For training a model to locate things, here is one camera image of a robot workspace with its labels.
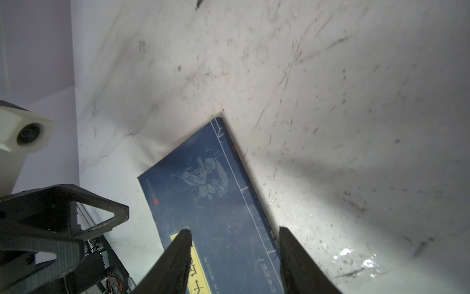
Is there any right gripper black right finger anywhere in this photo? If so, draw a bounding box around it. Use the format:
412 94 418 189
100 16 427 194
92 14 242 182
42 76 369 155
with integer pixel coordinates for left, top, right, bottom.
279 227 341 294

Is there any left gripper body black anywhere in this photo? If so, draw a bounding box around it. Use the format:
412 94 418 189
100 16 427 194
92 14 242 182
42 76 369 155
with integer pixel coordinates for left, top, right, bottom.
32 236 132 294

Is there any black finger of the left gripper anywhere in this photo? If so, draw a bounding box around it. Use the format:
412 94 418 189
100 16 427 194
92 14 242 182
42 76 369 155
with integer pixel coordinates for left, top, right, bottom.
1 184 129 241
1 220 84 294

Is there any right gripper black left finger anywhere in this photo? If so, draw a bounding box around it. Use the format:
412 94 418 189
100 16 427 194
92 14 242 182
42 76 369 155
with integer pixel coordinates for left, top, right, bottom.
132 229 192 294

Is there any navy book yellow label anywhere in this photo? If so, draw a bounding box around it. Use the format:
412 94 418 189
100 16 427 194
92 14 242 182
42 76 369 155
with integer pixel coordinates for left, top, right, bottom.
138 117 284 294

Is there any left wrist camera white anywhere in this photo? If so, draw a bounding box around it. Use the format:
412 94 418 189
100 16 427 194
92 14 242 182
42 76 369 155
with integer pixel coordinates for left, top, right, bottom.
1 100 55 197

